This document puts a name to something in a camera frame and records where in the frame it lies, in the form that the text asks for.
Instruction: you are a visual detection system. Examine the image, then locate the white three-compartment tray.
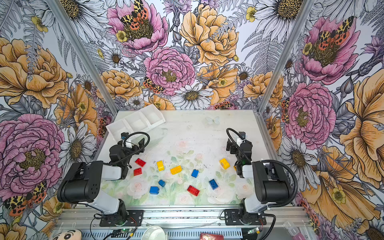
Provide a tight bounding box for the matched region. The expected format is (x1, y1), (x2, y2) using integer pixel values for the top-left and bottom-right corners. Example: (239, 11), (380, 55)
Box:
(106, 105), (166, 141)

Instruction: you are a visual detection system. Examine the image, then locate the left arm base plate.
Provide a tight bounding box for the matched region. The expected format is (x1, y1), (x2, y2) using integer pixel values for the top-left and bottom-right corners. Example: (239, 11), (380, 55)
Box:
(100, 210), (144, 227)

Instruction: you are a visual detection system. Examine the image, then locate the green circuit board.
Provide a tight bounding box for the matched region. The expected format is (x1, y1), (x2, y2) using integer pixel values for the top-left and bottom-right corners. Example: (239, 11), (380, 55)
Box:
(112, 229), (136, 237)
(247, 227), (261, 235)

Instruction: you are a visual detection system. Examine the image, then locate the red packet at bottom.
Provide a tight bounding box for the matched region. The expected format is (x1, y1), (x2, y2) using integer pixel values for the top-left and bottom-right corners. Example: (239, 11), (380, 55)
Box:
(200, 233), (224, 240)

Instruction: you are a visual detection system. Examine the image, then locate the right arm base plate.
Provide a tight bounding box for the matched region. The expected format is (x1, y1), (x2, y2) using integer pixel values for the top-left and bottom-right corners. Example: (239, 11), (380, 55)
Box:
(224, 209), (267, 226)

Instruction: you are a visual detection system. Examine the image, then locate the blue lego small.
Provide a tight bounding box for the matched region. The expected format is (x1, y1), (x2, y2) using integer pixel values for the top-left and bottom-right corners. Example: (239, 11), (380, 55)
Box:
(158, 180), (166, 188)
(191, 169), (199, 178)

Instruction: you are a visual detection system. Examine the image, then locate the green circuit board left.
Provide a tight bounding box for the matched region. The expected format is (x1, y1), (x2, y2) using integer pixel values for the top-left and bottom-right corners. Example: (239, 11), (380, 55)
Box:
(112, 229), (136, 237)

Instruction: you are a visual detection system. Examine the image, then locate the red lego small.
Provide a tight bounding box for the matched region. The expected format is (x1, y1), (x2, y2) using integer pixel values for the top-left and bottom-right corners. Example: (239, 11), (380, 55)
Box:
(134, 168), (143, 176)

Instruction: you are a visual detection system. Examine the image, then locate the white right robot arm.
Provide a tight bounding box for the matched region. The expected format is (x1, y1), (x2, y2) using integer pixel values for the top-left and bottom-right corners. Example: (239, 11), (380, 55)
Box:
(226, 128), (299, 225)

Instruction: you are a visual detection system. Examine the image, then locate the clear plastic bottle pink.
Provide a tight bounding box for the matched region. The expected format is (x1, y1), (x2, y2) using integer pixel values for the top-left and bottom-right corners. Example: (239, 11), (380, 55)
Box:
(283, 221), (306, 240)

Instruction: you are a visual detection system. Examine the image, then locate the green circuit board right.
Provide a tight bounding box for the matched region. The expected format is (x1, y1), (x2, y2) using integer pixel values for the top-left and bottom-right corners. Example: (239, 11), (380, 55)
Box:
(247, 227), (261, 235)

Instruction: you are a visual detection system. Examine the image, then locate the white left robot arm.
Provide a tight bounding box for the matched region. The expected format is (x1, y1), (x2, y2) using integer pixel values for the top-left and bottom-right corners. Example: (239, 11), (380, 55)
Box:
(57, 132), (150, 227)

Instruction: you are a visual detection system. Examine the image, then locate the yellow lego small centre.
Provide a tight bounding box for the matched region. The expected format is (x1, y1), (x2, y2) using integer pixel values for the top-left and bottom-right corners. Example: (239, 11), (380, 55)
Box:
(157, 161), (165, 172)

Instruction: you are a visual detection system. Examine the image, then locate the blue lego lower left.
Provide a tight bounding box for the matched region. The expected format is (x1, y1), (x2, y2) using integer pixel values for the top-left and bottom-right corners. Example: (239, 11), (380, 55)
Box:
(150, 186), (160, 195)

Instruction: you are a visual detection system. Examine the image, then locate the yellow lego long centre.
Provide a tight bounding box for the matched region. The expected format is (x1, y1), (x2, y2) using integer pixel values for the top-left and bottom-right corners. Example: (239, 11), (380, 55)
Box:
(171, 166), (183, 175)

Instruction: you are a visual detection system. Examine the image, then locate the white round cup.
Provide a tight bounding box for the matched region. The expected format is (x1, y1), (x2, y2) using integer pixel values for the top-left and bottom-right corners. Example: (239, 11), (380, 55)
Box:
(141, 226), (169, 240)

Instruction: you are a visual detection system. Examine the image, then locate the red lego long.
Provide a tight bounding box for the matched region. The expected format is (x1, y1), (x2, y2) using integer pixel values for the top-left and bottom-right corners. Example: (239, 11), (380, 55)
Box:
(187, 185), (200, 197)

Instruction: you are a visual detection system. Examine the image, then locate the blue lego long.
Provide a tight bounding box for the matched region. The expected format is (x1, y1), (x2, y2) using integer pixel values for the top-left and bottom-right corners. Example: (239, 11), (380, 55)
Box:
(209, 179), (219, 190)

